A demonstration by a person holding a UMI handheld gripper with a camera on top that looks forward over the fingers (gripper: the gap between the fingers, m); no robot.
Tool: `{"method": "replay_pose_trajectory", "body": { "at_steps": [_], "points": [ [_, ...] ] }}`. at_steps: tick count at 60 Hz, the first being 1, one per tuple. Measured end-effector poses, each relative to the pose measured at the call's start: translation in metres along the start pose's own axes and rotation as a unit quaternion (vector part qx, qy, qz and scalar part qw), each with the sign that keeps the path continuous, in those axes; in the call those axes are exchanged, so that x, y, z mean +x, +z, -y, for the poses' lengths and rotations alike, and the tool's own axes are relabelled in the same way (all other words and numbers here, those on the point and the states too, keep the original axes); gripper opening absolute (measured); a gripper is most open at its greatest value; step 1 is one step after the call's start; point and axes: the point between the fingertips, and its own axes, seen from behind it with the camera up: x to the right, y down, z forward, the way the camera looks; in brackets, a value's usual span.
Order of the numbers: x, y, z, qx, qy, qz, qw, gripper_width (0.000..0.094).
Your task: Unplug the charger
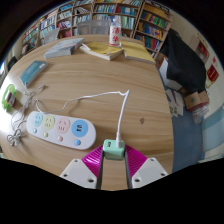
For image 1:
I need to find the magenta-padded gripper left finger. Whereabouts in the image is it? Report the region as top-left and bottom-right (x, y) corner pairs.
(59, 144), (106, 190)

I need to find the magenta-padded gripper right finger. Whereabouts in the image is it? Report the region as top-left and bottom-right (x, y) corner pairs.
(123, 143), (169, 190)

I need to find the green charger block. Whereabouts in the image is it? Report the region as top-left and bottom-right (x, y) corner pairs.
(102, 138), (126, 161)

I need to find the white charger cable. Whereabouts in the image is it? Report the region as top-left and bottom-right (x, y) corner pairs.
(33, 89), (131, 148)

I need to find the white power strip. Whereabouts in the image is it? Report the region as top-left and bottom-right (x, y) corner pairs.
(25, 110), (98, 151)

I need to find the cardboard box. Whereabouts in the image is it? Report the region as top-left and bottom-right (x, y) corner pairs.
(183, 89), (210, 113)

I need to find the green plastic bag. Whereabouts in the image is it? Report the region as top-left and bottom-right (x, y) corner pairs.
(1, 83), (17, 111)

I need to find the teal book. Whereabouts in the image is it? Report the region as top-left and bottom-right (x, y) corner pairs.
(19, 59), (49, 88)

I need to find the black coat on chair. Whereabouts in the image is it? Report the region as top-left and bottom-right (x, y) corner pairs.
(159, 28), (208, 94)

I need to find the closed yellow book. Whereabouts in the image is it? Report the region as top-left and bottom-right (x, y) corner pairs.
(122, 40), (157, 65)

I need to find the open yellow book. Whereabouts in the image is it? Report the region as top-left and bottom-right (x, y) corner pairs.
(79, 40), (125, 62)

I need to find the dark chair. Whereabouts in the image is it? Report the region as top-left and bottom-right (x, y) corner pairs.
(6, 55), (18, 71)

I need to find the small grey chair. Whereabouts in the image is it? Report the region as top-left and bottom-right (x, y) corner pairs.
(41, 27), (61, 46)

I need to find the clear drink bottle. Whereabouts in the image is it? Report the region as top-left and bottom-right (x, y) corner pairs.
(108, 18), (122, 47)

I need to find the large grey mesh chair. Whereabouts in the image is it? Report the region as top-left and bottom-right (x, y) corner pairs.
(77, 19), (112, 36)

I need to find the wooden bookshelf unit with books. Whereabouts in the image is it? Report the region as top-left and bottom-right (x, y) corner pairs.
(20, 0), (174, 59)

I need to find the white power strip cable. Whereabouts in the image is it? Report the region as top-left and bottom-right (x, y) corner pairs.
(6, 84), (46, 147)

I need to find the red wall poster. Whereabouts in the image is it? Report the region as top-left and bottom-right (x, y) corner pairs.
(206, 64), (220, 84)

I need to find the small wall shelf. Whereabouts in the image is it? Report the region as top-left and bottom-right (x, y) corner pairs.
(196, 39), (211, 63)

